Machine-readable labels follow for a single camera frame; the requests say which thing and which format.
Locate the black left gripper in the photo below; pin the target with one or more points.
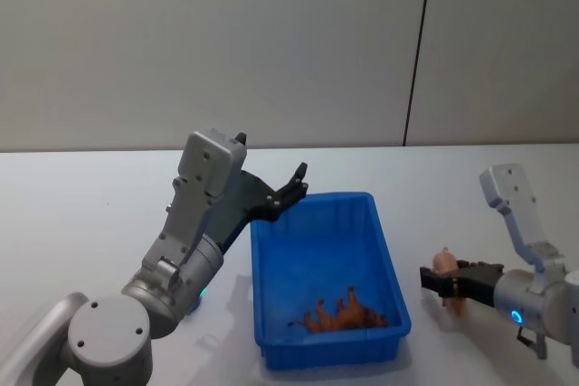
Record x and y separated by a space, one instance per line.
242 205

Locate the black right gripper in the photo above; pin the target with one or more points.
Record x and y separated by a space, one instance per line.
481 284

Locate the pink toy pig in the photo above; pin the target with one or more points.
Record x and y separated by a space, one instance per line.
443 261

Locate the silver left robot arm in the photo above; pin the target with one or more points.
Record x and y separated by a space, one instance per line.
108 336

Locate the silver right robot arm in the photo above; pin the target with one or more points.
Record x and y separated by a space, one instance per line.
538 295

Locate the blue plastic bin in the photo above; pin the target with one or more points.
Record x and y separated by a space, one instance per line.
325 241

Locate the orange toy horse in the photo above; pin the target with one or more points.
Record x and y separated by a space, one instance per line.
344 318

